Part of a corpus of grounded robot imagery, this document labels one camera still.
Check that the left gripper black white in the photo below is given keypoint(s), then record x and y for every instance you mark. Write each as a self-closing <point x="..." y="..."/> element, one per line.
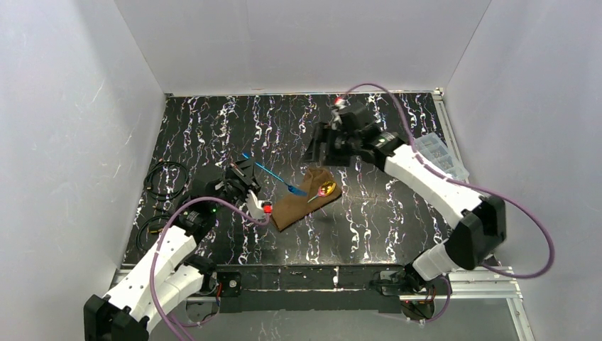
<point x="240" y="177"/>

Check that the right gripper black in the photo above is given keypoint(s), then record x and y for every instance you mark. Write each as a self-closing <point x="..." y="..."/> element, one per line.
<point x="326" y="144"/>

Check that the blue handled utensil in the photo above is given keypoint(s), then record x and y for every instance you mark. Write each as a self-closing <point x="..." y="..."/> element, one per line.
<point x="291" y="188"/>

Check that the red yellow handled utensil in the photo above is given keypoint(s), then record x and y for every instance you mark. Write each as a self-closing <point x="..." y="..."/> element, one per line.
<point x="324" y="190"/>

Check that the brown woven cloth napkin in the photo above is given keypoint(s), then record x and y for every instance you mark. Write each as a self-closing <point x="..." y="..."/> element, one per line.
<point x="292" y="208"/>

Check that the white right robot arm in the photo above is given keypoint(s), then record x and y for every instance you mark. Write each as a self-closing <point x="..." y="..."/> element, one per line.
<point x="401" y="162"/>

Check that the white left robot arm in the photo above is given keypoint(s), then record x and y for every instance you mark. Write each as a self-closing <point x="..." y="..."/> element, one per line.
<point x="171" y="271"/>

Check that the clear plastic compartment box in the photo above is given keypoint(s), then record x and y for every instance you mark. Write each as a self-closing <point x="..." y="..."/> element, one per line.
<point x="435" y="151"/>

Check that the aluminium side rail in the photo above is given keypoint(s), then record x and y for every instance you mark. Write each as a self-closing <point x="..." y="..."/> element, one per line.
<point x="468" y="238"/>

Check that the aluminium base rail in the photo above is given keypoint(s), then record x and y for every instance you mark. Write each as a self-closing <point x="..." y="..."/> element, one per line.
<point x="346" y="287"/>

